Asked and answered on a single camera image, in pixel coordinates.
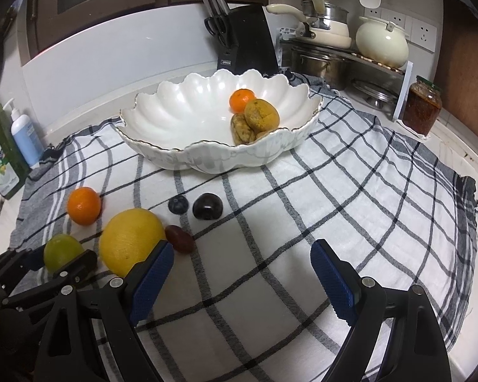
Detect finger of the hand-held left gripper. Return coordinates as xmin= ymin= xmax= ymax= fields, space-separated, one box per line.
xmin=0 ymin=248 xmax=45 ymax=284
xmin=2 ymin=250 xmax=98 ymax=308

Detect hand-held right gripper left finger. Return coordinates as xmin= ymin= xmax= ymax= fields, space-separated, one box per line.
xmin=34 ymin=241 xmax=175 ymax=382

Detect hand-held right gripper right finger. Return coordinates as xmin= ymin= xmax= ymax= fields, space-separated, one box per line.
xmin=310 ymin=239 xmax=453 ymax=382

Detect green apple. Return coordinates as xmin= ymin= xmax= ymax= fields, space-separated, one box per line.
xmin=43 ymin=234 xmax=85 ymax=273

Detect white scalloped bowl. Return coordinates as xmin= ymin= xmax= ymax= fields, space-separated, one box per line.
xmin=119 ymin=67 xmax=323 ymax=174

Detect yellow mango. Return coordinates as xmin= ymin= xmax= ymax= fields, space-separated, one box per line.
xmin=244 ymin=99 xmax=280 ymax=132

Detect large tangerine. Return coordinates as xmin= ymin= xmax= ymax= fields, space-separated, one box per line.
xmin=228 ymin=88 xmax=257 ymax=114

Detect round yellow citrus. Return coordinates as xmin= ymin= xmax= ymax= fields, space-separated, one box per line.
xmin=99 ymin=208 xmax=167 ymax=278

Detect small tangerine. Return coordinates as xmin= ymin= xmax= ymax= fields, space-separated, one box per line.
xmin=67 ymin=187 xmax=103 ymax=225

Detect black white checked cloth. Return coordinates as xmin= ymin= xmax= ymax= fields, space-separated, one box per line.
xmin=10 ymin=72 xmax=478 ymax=382

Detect dark plum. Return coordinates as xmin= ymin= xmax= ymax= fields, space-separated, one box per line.
xmin=193 ymin=193 xmax=224 ymax=220

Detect green dish soap bottle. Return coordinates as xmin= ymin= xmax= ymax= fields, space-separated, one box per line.
xmin=0 ymin=103 xmax=30 ymax=201

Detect white blue pump bottle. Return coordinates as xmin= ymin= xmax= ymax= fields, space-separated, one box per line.
xmin=2 ymin=98 xmax=45 ymax=169

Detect steel pot lid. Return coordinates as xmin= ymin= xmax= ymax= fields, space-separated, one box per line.
xmin=350 ymin=80 xmax=399 ymax=109

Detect glass jar red sauce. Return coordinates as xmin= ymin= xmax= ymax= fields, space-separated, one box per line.
xmin=401 ymin=75 xmax=443 ymax=136

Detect metal kitchen shelf rack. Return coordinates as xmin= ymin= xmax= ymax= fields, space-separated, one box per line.
xmin=279 ymin=28 xmax=415 ymax=122

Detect large steel pot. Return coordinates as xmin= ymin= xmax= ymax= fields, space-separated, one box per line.
xmin=290 ymin=46 xmax=350 ymax=90

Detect cream casserole pot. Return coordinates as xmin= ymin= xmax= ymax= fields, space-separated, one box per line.
xmin=355 ymin=16 xmax=410 ymax=69

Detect cream saucepan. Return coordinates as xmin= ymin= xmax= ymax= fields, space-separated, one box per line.
xmin=265 ymin=3 xmax=353 ymax=49

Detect wooden cutting board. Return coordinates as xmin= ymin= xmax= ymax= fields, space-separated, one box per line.
xmin=433 ymin=0 xmax=478 ymax=150

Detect black knife block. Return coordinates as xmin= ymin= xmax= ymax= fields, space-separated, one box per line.
xmin=217 ymin=3 xmax=280 ymax=76

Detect black kitchen scissors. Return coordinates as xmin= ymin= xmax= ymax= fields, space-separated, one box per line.
xmin=203 ymin=14 xmax=230 ymax=47

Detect steel steamer pot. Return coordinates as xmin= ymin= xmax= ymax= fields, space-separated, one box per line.
xmin=301 ymin=0 xmax=350 ymax=31

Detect white wall sockets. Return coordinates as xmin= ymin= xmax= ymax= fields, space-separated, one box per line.
xmin=364 ymin=6 xmax=439 ymax=53

